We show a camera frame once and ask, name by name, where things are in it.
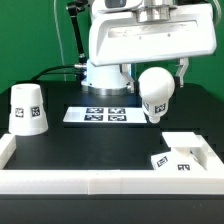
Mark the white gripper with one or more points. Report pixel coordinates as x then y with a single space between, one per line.
118 38

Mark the white lamp bulb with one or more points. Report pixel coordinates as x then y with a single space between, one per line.
156 86

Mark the white lamp base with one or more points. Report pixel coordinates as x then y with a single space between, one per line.
179 158

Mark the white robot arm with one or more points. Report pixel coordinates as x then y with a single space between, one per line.
107 79

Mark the white lamp shade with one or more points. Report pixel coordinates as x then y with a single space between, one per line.
27 116

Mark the white marker tag plate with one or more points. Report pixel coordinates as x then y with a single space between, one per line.
104 115

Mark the white U-shaped fence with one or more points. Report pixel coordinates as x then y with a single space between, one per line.
209 180

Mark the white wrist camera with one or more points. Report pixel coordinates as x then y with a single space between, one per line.
104 6

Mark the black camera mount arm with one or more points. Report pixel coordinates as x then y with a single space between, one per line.
74 8

